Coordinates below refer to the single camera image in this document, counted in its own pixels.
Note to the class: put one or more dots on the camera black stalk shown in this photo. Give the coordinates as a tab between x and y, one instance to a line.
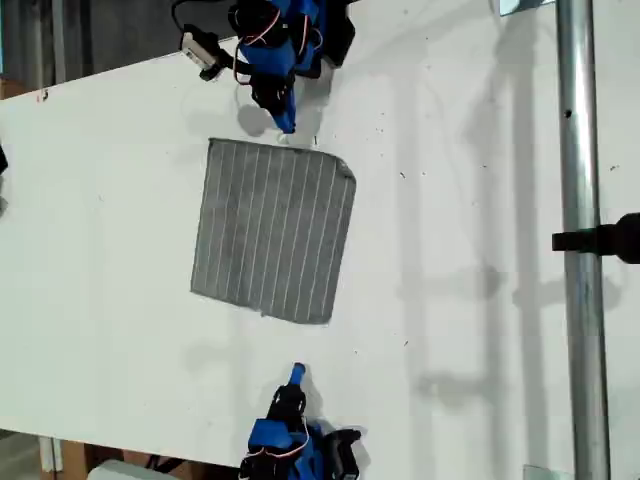
226	59

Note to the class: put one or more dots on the white plastic box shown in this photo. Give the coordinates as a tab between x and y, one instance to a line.
120	472

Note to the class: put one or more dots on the brown cardboard box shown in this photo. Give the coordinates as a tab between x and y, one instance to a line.
72	460
12	89

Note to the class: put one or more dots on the steel post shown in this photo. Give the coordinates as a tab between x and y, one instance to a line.
580	150

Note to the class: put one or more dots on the white table leg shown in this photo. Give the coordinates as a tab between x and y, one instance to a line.
50	452

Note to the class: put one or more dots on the black object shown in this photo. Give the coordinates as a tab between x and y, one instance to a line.
2	160

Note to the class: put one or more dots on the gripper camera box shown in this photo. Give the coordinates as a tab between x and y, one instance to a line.
197	47
345	455

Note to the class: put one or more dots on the grey white-striped towel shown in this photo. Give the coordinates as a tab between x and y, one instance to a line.
270	230

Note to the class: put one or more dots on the black clamp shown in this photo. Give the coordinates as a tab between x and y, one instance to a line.
620	237

